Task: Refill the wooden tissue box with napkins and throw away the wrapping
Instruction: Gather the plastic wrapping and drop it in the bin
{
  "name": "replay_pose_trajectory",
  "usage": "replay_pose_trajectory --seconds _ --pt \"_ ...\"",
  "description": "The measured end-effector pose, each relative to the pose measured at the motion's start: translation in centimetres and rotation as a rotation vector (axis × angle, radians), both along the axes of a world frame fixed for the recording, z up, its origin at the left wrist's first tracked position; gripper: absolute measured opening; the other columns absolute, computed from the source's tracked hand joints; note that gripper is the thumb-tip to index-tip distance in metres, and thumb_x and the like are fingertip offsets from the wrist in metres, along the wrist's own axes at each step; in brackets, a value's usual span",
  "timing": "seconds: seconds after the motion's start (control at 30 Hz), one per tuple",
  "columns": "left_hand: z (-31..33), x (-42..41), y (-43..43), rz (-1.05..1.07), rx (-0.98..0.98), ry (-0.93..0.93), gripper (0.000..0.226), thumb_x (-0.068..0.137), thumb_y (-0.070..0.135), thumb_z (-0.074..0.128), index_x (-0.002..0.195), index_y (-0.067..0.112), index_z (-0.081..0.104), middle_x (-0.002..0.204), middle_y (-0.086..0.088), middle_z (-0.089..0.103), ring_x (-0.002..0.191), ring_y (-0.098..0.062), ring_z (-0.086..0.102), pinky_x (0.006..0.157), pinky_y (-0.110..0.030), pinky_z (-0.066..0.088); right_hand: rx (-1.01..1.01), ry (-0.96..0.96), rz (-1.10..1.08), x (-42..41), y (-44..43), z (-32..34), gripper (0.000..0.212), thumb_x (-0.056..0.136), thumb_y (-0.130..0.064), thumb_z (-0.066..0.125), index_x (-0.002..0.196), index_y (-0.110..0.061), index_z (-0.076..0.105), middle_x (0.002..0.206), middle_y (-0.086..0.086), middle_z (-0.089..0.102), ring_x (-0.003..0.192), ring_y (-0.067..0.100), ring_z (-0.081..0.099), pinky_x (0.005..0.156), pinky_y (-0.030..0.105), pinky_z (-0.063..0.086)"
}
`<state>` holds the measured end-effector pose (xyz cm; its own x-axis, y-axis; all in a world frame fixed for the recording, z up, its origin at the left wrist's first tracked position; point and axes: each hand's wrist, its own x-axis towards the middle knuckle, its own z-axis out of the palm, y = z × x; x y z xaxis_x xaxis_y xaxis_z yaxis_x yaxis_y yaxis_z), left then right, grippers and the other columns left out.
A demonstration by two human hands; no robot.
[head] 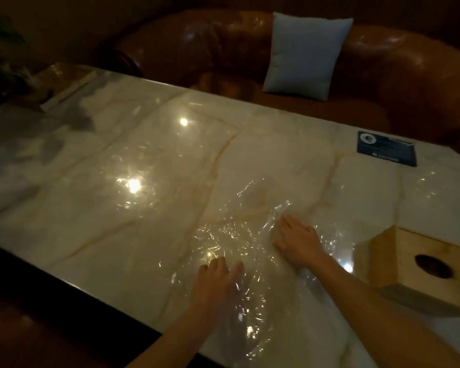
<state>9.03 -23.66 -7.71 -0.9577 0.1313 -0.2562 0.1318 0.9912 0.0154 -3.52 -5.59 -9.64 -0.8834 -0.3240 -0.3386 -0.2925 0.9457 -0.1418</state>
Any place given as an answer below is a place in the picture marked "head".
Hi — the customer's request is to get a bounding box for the person's right hand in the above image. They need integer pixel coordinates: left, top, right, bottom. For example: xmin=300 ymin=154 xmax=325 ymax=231
xmin=272 ymin=214 xmax=327 ymax=269

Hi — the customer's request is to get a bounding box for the person's left hand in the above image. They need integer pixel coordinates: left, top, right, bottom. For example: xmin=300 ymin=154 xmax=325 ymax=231
xmin=190 ymin=257 xmax=245 ymax=318

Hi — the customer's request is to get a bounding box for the clear plastic film sheet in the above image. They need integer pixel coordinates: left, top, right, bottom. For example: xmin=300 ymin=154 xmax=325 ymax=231
xmin=153 ymin=176 xmax=357 ymax=368

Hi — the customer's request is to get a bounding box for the person's right forearm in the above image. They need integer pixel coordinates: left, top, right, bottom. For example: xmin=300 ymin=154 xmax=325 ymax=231
xmin=308 ymin=252 xmax=460 ymax=368

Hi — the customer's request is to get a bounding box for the person's left forearm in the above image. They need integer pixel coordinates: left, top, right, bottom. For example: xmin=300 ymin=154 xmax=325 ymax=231
xmin=126 ymin=306 xmax=220 ymax=368

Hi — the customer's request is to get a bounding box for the wooden tissue box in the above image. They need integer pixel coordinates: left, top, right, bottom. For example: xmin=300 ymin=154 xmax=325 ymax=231
xmin=354 ymin=225 xmax=460 ymax=317

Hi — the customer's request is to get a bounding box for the dark blue table card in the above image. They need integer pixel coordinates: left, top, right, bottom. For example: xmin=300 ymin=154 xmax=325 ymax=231
xmin=356 ymin=130 xmax=418 ymax=168

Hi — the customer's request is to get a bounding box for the light blue cushion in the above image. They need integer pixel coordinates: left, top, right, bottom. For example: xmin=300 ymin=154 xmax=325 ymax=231
xmin=262 ymin=11 xmax=354 ymax=102

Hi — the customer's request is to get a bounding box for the brown leather sofa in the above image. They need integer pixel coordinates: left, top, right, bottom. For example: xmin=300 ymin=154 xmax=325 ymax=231
xmin=99 ymin=9 xmax=460 ymax=154

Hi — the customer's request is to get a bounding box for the wooden tray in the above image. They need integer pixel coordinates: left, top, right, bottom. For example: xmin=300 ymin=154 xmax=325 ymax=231
xmin=39 ymin=63 xmax=97 ymax=112

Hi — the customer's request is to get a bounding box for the dark leafy plant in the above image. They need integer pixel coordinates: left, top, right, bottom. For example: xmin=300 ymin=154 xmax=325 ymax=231
xmin=0 ymin=4 xmax=33 ymax=109

